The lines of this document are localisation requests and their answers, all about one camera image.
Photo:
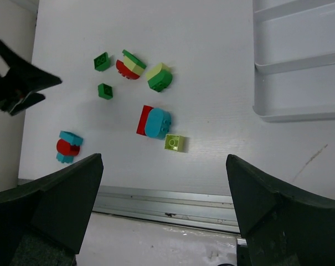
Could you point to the red rectangular lego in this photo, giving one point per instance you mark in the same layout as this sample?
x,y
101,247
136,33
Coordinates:
x,y
143,119

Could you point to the lime curved lego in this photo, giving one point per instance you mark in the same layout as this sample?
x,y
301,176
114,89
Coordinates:
x,y
155,70

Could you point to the lime square lego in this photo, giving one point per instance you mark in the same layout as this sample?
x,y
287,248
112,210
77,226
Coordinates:
x,y
174,143

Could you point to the blue oval lego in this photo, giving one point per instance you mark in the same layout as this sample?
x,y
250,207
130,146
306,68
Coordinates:
x,y
158,123

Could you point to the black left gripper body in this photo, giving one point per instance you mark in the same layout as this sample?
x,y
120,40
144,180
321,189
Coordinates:
x,y
9,98

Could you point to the blue bottom lego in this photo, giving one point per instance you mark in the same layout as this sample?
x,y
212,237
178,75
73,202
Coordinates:
x,y
64,159

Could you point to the blue top lego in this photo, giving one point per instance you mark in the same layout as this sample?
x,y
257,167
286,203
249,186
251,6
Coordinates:
x,y
71,138

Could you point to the red round lego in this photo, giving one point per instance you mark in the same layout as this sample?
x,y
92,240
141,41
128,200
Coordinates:
x,y
65,148

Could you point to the white compartment tray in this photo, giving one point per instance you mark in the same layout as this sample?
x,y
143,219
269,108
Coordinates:
x,y
294,56

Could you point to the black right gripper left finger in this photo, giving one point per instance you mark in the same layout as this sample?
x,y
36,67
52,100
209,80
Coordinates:
x,y
43,222

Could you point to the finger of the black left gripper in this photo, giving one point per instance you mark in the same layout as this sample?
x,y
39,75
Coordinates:
x,y
28,102
23,73

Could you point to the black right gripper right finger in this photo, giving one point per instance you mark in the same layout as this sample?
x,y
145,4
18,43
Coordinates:
x,y
281,223

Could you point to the dark green small lego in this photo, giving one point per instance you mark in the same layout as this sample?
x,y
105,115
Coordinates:
x,y
105,91

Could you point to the dark green square lego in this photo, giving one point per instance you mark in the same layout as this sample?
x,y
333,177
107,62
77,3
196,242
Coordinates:
x,y
102,62

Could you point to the aluminium table rail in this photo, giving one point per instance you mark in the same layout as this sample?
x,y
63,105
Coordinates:
x,y
211,212

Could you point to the red half-round lego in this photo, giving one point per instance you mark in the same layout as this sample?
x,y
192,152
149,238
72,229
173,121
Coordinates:
x,y
125,72

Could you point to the dark green curved lego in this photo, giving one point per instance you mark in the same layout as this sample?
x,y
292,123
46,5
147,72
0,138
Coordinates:
x,y
160,81

